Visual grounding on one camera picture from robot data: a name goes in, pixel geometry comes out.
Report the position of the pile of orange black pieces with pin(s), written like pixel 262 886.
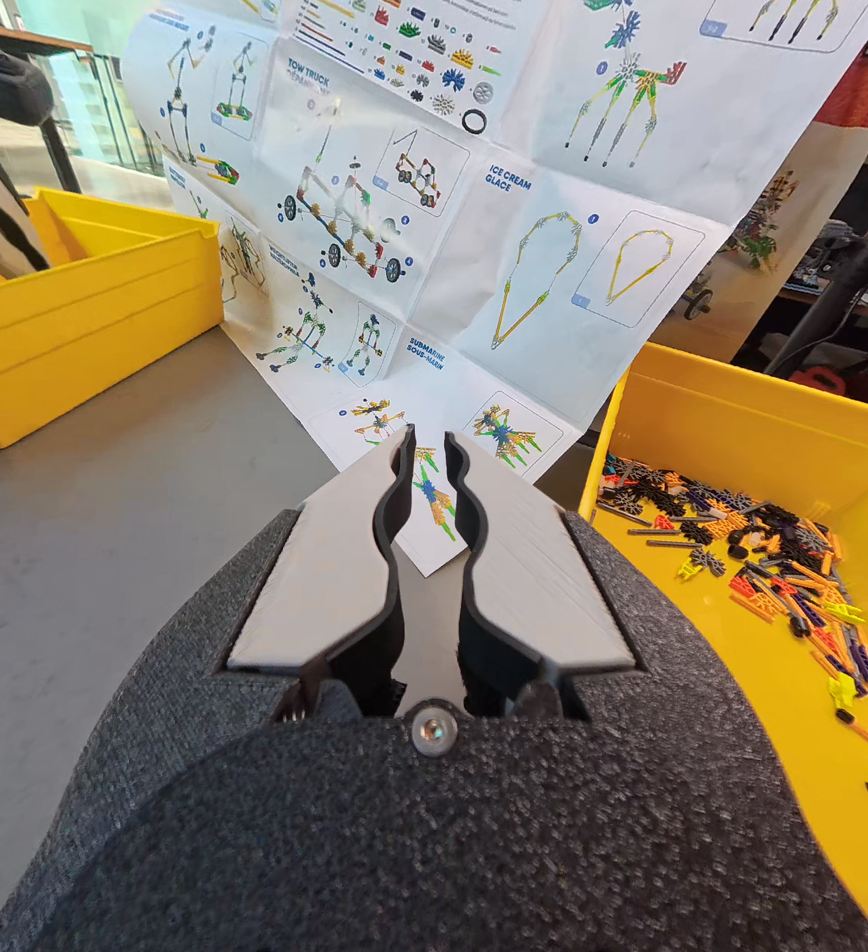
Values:
pixel 761 535

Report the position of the wooden office table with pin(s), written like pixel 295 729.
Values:
pixel 2 33

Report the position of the yellow plastic bin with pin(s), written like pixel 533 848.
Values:
pixel 106 320
pixel 738 416

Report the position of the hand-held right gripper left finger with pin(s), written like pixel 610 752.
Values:
pixel 315 587

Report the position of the red container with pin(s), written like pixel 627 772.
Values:
pixel 817 379

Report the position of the black stand pole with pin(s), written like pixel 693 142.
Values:
pixel 850 268

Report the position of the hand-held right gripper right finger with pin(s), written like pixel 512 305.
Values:
pixel 553 587

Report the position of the white building instruction sheet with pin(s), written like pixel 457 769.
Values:
pixel 515 260

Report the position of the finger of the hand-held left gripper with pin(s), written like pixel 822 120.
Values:
pixel 6 212

